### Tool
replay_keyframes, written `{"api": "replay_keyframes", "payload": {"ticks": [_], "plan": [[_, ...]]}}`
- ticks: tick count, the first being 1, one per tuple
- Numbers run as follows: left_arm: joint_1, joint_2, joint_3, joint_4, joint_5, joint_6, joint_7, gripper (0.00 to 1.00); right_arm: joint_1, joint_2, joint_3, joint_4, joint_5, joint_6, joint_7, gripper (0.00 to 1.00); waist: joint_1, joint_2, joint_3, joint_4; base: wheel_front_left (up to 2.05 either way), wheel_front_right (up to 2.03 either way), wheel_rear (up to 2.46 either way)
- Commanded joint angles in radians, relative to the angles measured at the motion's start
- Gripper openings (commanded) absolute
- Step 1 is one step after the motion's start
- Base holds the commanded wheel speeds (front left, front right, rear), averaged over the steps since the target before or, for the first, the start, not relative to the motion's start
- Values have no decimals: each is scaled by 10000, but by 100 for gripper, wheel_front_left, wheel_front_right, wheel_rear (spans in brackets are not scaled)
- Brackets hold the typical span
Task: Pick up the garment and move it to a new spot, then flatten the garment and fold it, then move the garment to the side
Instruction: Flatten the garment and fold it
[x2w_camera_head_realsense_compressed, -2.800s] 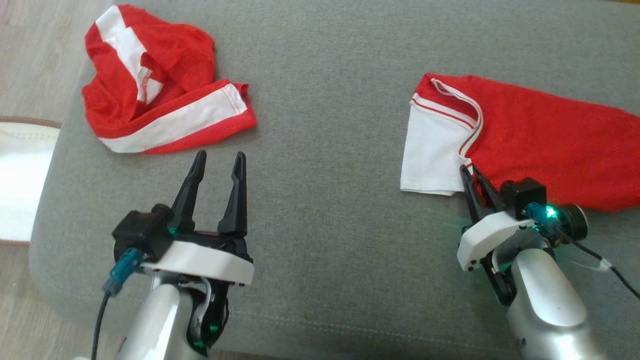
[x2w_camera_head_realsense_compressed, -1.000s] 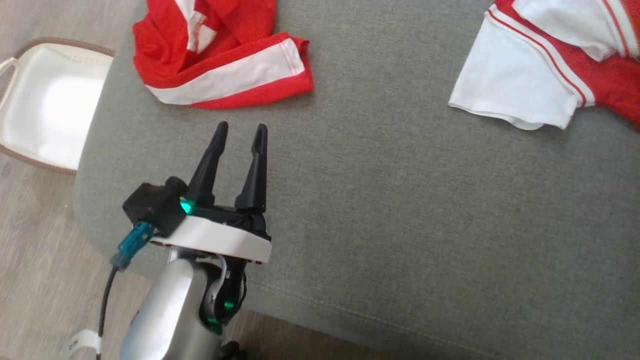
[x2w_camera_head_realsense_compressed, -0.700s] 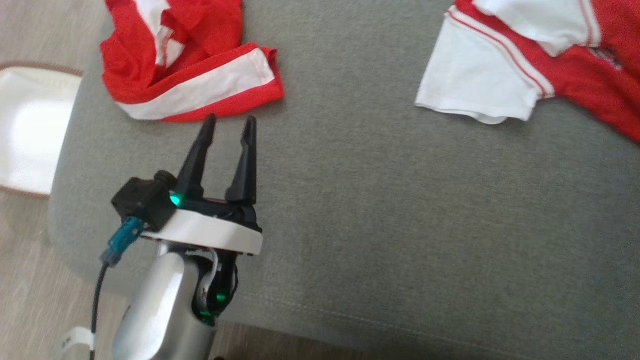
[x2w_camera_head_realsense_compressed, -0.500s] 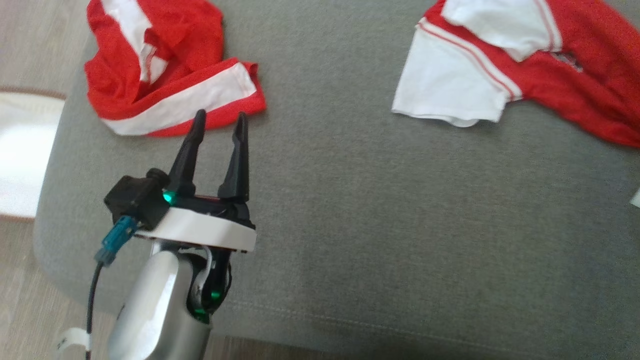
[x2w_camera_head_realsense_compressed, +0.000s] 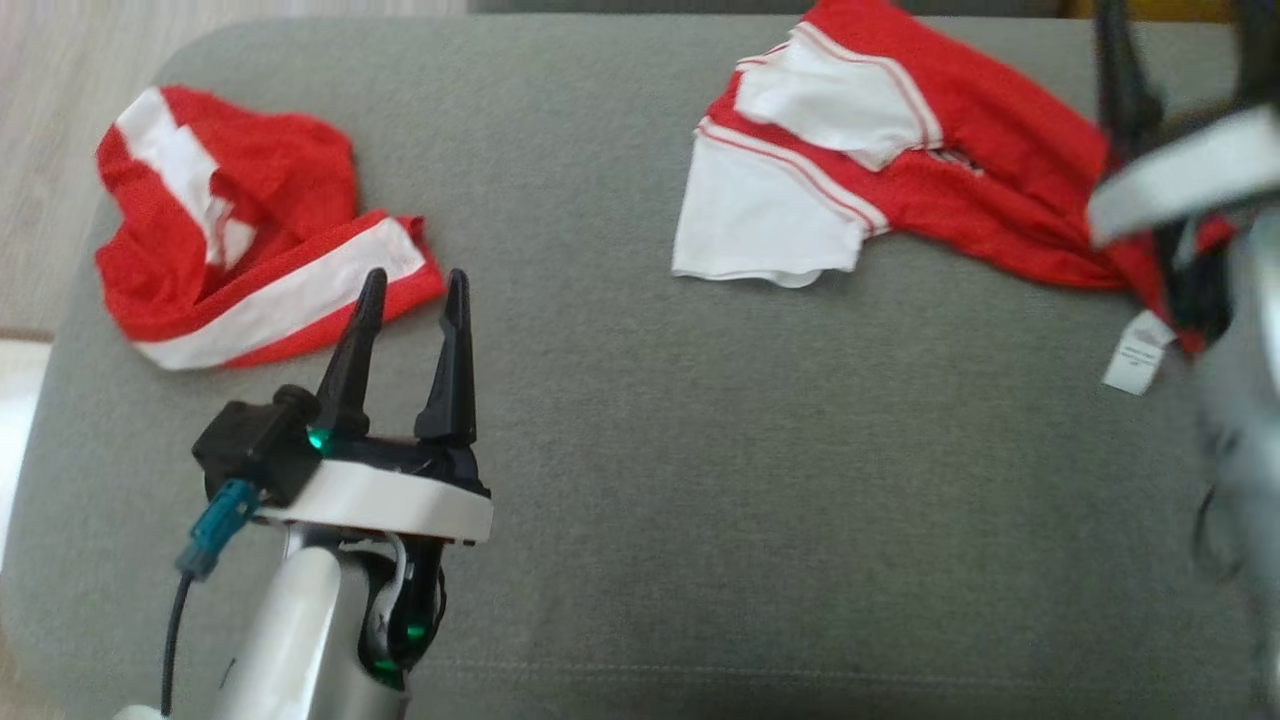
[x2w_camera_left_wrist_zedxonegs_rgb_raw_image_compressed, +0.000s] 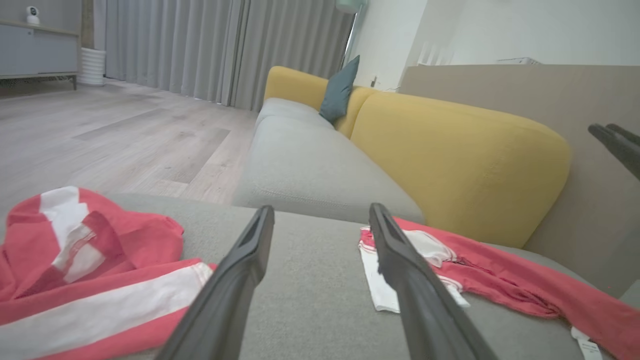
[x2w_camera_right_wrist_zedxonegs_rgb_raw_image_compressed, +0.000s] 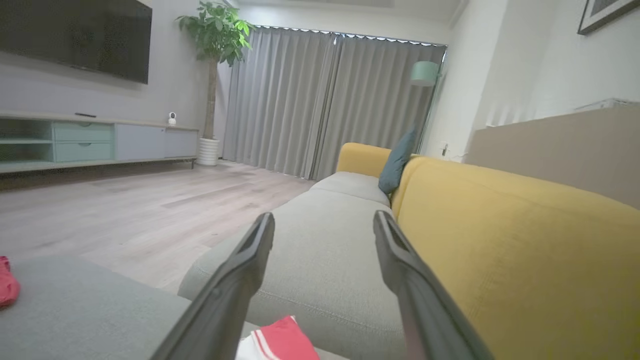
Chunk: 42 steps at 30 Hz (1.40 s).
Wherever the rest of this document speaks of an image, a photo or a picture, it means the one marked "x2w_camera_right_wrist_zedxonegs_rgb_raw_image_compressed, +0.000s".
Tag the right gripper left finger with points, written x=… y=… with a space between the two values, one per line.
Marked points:
x=225 y=300

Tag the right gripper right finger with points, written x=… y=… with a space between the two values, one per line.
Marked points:
x=425 y=310

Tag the grey sofa seat cushion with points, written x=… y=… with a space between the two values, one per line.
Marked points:
x=350 y=185
x=325 y=250

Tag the yellow sofa backrest cushion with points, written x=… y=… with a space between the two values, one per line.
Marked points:
x=360 y=157
x=525 y=260

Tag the large grey sofa ottoman cushion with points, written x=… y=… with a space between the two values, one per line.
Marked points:
x=90 y=310

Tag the white ribbed plant pot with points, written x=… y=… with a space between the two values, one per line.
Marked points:
x=208 y=151

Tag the teal throw pillow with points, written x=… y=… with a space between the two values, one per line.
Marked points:
x=397 y=162

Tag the grey and teal TV cabinet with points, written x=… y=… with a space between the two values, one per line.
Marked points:
x=100 y=142

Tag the beige partition panel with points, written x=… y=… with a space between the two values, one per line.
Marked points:
x=560 y=150

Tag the grey pleated curtain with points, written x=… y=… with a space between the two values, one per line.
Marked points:
x=325 y=100

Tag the black remote control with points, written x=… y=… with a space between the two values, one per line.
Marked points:
x=85 y=115

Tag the floor lamp with teal shade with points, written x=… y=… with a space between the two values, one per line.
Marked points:
x=425 y=73

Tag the green potted tree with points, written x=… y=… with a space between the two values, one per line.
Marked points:
x=217 y=35

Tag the wall socket with plug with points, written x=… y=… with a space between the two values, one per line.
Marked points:
x=444 y=149

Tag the small white security camera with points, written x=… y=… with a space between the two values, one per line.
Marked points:
x=172 y=118

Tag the black wall television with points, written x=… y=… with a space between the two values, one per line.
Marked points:
x=75 y=35

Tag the dark framed wall picture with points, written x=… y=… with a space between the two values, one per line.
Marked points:
x=605 y=12

